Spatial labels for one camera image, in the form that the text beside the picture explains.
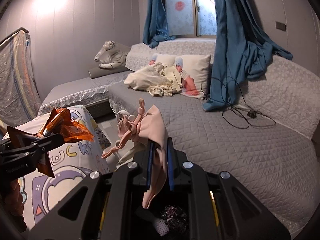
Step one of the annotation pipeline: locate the pink cloth bundle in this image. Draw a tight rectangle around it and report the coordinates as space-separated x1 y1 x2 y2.
101 98 168 209

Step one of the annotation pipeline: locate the orange foil snack wrapper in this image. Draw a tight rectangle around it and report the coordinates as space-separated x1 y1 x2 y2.
1 108 94 177

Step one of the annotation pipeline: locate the black plastic bag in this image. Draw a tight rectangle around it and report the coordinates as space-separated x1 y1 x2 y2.
150 205 188 237

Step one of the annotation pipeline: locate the yellow round trash bin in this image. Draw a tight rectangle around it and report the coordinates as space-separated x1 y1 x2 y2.
98 191 220 239

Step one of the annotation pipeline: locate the person's left hand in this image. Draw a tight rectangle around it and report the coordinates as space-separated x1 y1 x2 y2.
4 179 24 217

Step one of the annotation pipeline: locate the striped sheet covered wardrobe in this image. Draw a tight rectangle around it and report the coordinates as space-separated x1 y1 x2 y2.
1 27 41 127

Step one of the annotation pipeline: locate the cream crumpled blanket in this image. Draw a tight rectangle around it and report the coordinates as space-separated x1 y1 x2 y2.
124 62 183 97

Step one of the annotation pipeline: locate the baby print pillow right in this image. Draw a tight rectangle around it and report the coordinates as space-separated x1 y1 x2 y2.
175 55 211 100

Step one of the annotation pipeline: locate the baby print pillow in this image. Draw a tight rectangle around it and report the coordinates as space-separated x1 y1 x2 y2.
149 53 176 67
175 55 211 100

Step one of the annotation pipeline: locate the baby print pillow left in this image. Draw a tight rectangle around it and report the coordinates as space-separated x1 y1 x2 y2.
149 53 176 67

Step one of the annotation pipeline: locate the grey bolster pillow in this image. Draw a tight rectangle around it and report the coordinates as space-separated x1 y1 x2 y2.
88 66 128 79

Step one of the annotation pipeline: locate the grey quilted sofa bed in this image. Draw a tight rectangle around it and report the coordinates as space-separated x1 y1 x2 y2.
39 56 319 235

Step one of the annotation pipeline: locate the white tiger plush toy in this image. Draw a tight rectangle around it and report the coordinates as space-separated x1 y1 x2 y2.
94 41 131 69

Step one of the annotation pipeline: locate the blue curtain left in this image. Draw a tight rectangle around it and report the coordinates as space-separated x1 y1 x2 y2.
142 0 175 49

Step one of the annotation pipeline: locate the blue curtain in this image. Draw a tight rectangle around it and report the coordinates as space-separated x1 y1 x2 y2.
142 0 175 49
203 0 293 112

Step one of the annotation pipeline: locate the blue curtain right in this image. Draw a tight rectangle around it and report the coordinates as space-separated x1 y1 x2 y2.
203 0 293 112

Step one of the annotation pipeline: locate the window with frosted glass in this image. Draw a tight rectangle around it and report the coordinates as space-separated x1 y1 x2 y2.
163 0 217 37

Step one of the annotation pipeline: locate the black charger cable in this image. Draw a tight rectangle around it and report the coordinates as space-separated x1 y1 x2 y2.
201 76 277 130

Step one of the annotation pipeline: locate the wall switch plate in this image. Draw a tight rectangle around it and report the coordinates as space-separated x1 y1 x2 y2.
275 21 286 32

